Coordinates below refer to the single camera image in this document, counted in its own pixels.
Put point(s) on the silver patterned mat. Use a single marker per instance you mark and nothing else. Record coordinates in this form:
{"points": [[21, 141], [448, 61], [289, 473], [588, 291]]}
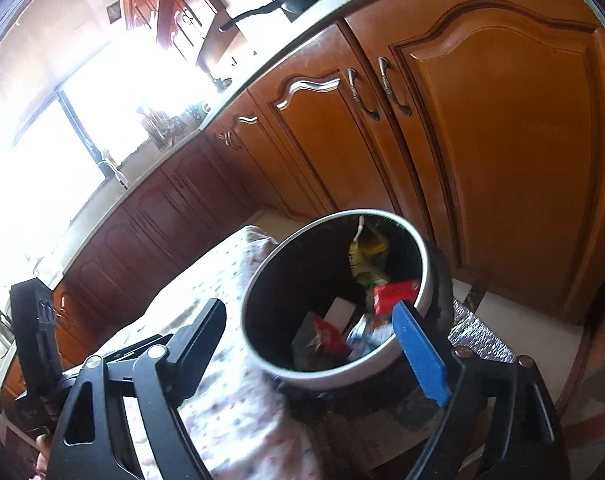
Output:
{"points": [[482, 331]]}

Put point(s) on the red snack packet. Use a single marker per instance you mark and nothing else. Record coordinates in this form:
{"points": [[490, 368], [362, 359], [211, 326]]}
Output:
{"points": [[328, 336]]}

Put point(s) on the white round trash bin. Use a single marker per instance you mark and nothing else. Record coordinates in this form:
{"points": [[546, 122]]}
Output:
{"points": [[332, 379]]}

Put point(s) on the floral white cloth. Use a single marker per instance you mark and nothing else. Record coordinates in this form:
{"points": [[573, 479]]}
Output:
{"points": [[232, 410]]}

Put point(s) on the dark wooden base cabinet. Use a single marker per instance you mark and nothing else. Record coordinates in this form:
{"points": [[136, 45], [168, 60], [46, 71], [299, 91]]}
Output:
{"points": [[147, 220]]}

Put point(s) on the wide arched wooden cabinet door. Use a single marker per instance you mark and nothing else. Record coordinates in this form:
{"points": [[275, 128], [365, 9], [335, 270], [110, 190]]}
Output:
{"points": [[507, 135]]}

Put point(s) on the dark foil packet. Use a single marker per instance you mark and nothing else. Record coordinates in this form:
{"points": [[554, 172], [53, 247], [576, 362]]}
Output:
{"points": [[304, 341]]}

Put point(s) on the kitchen window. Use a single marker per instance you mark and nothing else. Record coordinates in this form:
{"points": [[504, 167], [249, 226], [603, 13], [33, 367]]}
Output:
{"points": [[107, 100]]}

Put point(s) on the narrow wooden cabinet door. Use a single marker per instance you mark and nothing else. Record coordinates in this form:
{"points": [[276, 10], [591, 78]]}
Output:
{"points": [[252, 160]]}

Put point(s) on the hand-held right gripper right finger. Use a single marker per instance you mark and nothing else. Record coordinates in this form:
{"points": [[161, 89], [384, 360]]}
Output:
{"points": [[422, 355]]}

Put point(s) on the yellow snack packet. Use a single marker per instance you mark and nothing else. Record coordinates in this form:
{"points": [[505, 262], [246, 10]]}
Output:
{"points": [[365, 252]]}

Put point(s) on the metal sink faucet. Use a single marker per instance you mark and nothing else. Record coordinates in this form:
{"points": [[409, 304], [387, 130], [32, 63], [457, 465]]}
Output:
{"points": [[113, 167]]}

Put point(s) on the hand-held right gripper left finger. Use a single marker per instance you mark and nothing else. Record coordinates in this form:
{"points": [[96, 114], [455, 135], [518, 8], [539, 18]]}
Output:
{"points": [[197, 350]]}

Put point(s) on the wooden kitchen cabinet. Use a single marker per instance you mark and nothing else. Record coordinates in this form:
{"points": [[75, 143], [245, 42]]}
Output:
{"points": [[262, 67]]}

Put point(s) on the utensil holder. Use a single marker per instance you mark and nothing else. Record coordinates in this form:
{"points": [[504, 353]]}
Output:
{"points": [[157, 127]]}

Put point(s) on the white paper piece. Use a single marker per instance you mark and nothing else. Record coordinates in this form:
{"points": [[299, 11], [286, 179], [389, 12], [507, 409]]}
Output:
{"points": [[340, 311]]}

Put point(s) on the blue white packet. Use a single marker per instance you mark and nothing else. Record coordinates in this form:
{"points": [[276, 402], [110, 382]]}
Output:
{"points": [[367, 332]]}

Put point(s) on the red box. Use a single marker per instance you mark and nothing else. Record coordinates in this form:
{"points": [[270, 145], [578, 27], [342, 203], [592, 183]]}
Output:
{"points": [[395, 296]]}

